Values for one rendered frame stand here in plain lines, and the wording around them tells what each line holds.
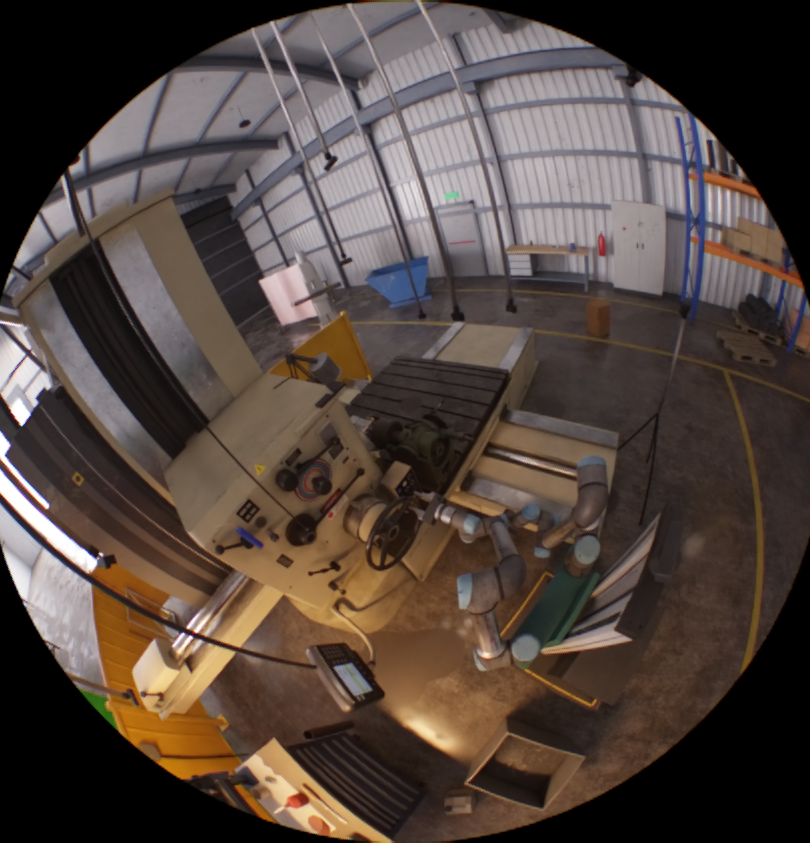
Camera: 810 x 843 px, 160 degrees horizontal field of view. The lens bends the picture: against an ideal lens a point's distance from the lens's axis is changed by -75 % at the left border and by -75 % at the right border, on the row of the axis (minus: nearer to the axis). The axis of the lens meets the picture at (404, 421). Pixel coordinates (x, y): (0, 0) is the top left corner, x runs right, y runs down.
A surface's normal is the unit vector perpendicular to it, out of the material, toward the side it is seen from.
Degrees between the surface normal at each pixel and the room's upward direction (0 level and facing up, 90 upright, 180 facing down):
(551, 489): 0
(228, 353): 90
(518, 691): 0
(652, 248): 90
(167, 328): 90
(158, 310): 90
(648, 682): 0
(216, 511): 45
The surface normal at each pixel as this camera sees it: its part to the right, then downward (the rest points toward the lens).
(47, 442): 0.79, 0.22
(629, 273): -0.55, 0.67
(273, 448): 0.36, -0.35
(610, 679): -0.28, -0.71
